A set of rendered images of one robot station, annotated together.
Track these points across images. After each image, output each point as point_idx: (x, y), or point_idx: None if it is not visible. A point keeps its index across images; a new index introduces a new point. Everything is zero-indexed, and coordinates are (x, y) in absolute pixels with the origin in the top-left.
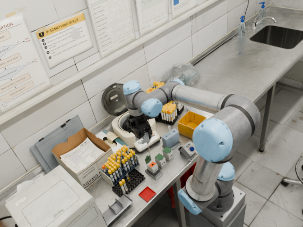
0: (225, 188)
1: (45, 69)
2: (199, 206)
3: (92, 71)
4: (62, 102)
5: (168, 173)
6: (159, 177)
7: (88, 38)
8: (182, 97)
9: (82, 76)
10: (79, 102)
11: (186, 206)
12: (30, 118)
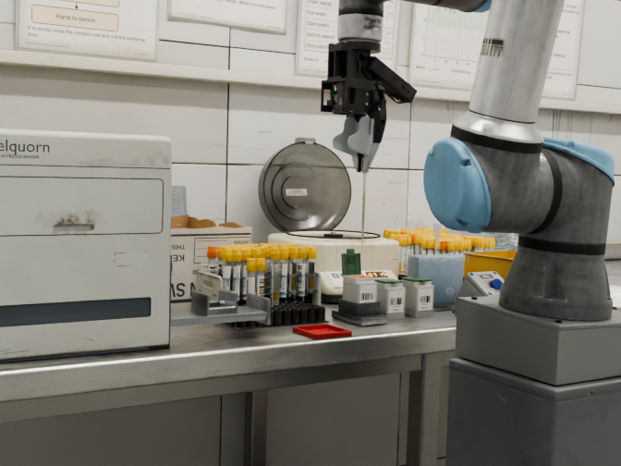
0: (578, 194)
1: (159, 11)
2: (484, 166)
3: (264, 81)
4: (162, 125)
5: (406, 325)
6: (374, 325)
7: (281, 6)
8: None
9: (236, 79)
10: (202, 153)
11: (443, 196)
12: (69, 110)
